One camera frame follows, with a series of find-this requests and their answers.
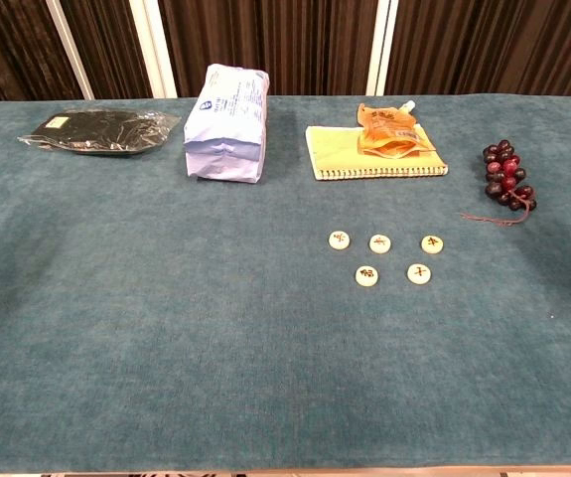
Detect thin grey partition post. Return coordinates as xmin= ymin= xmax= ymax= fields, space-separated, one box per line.
xmin=45 ymin=0 xmax=96 ymax=100

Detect white partition post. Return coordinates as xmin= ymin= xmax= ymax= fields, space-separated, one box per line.
xmin=365 ymin=0 xmax=399 ymax=96
xmin=128 ymin=0 xmax=179 ymax=99

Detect dark brown pleated curtain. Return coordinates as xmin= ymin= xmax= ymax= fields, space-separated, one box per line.
xmin=0 ymin=0 xmax=571 ymax=103

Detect white blue paper package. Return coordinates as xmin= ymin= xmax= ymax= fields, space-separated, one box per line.
xmin=183 ymin=63 xmax=270 ymax=185

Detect black gloves in plastic bag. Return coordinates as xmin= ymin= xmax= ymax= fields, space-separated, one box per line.
xmin=16 ymin=107 xmax=182 ymax=157

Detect purple grape bunch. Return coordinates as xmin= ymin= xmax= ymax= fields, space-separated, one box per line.
xmin=458 ymin=139 xmax=538 ymax=229

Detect orange spout pouch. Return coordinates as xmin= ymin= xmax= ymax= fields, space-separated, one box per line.
xmin=357 ymin=100 xmax=438 ymax=159

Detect spiral bound notebook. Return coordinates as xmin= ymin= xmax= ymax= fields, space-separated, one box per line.
xmin=305 ymin=123 xmax=449 ymax=182

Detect teal table cloth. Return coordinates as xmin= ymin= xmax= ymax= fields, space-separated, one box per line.
xmin=0 ymin=94 xmax=571 ymax=473

